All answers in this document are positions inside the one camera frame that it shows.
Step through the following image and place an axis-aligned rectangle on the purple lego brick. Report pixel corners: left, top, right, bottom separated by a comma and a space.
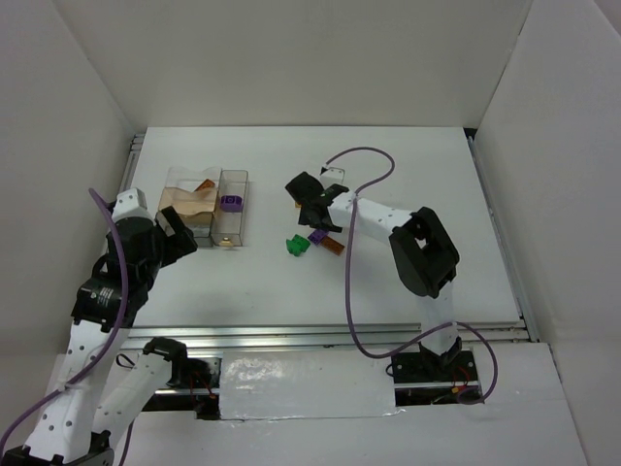
308, 229, 329, 246

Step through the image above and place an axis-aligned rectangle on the purple round lego piece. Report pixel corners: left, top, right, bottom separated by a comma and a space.
219, 195, 244, 213

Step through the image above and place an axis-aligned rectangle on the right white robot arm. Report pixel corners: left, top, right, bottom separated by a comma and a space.
285, 172, 462, 375

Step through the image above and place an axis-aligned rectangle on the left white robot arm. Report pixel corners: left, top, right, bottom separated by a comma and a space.
1, 207, 197, 465

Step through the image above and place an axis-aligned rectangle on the brown orange lego brick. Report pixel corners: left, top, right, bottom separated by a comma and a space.
320, 236, 345, 256

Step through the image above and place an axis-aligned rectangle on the green lego brick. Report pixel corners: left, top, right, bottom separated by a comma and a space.
285, 234, 311, 257

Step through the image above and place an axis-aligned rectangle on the clear wavy container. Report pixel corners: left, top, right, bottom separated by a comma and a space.
165, 167, 222, 192

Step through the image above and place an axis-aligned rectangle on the clear tall narrow container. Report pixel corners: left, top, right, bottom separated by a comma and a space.
212, 170, 249, 248

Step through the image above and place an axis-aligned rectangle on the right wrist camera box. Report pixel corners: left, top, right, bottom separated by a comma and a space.
319, 165, 345, 188

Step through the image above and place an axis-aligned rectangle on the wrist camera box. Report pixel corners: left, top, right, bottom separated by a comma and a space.
319, 165, 345, 188
112, 188, 150, 223

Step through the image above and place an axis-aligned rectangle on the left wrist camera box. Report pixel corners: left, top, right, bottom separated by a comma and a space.
112, 188, 150, 223

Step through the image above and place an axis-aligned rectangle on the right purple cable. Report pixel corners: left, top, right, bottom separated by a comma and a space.
323, 147, 501, 406

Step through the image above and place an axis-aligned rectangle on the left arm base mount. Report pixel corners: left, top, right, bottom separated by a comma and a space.
140, 337, 221, 420

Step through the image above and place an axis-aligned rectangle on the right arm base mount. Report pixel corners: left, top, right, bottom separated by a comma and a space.
385, 349, 483, 407

